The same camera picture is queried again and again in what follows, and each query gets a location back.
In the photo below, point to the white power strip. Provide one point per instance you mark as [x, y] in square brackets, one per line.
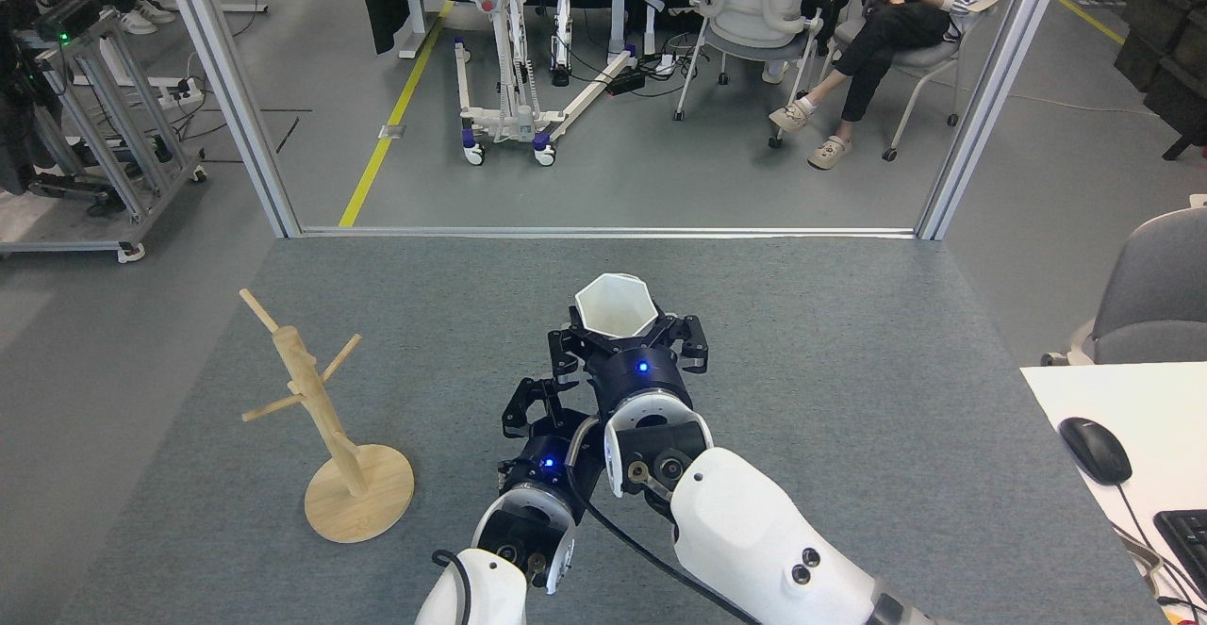
[184, 90]

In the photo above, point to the wooden cup rack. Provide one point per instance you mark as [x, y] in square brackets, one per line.
[321, 408]

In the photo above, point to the grey chair with metal legs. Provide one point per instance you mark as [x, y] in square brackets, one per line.
[922, 57]

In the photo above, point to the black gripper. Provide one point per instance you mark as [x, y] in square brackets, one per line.
[547, 465]
[641, 370]

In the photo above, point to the black computer mouse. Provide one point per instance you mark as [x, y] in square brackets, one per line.
[1094, 451]

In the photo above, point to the aluminium frame cart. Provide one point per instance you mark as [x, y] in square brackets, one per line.
[113, 135]

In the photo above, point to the white desk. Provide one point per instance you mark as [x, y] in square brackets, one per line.
[1160, 408]

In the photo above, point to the white office chair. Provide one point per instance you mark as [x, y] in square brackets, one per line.
[754, 3]

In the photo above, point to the black power strip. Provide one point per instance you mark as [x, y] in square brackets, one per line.
[625, 83]

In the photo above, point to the black keyboard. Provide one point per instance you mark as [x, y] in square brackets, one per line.
[1188, 545]

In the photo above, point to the white stand on wheels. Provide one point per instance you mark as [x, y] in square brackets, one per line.
[500, 121]

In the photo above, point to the silver frame post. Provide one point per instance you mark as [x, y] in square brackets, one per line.
[236, 97]
[990, 97]

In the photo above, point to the seated person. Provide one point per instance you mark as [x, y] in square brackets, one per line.
[891, 36]

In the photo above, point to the grey padded chair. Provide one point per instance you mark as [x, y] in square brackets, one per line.
[1155, 295]

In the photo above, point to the white faceted cup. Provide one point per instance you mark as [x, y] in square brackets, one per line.
[613, 309]

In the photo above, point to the black stacked crates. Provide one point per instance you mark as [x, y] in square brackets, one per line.
[1169, 41]

